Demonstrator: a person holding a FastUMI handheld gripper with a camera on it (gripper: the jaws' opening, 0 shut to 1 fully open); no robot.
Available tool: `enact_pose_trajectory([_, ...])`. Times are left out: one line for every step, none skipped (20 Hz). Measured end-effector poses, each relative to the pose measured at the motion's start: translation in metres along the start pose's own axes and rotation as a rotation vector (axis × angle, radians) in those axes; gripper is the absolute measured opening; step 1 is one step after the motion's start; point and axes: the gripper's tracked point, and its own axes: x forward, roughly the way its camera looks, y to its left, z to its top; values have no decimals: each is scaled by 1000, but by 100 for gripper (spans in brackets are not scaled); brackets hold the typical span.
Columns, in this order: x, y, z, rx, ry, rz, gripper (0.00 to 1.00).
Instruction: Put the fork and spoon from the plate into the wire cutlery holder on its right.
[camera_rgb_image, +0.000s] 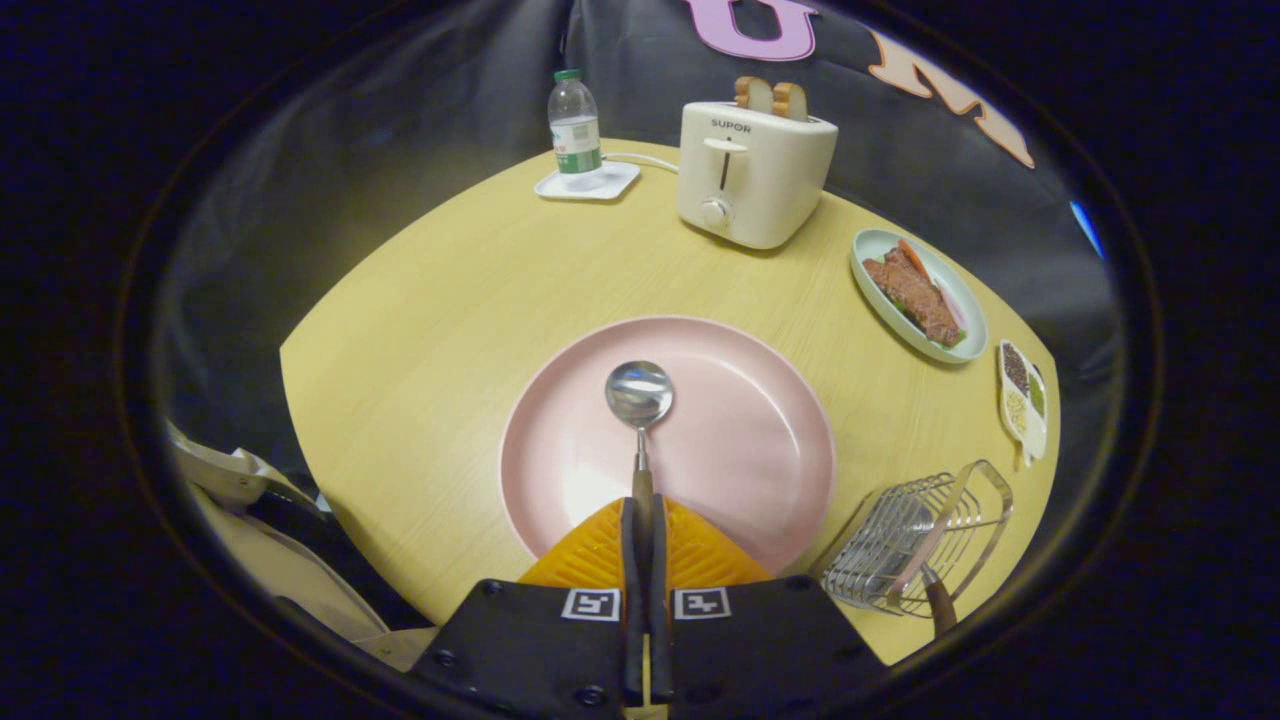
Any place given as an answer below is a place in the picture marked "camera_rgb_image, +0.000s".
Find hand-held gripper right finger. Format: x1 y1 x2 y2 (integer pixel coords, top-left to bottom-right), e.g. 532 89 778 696
650 495 886 716

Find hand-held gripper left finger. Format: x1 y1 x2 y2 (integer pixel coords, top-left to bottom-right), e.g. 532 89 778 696
408 497 646 713

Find metal spoon with wooden handle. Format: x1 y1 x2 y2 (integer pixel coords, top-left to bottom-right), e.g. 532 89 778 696
604 360 675 561

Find pink round plate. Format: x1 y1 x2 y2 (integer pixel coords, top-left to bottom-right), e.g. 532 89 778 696
498 316 837 576

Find cooked brown meat slices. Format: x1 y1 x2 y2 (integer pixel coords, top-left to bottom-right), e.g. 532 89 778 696
862 247 963 348

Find white three-part seasoning dish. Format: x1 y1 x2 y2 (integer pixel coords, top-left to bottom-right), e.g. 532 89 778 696
997 340 1049 469

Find light green plate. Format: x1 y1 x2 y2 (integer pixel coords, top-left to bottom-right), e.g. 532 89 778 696
850 228 989 365

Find pink ham slice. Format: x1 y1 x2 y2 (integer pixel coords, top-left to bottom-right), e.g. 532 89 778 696
935 275 968 331

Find white square coaster tray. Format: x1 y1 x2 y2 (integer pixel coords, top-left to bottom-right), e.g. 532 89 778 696
533 161 642 201

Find cream white toaster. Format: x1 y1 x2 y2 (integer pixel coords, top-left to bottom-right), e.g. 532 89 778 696
676 100 839 251

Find clear plastic water bottle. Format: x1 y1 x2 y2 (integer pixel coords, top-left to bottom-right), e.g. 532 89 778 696
547 69 604 191

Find metal wire cutlery basket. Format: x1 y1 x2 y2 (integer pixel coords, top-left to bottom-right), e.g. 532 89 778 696
820 459 1015 619

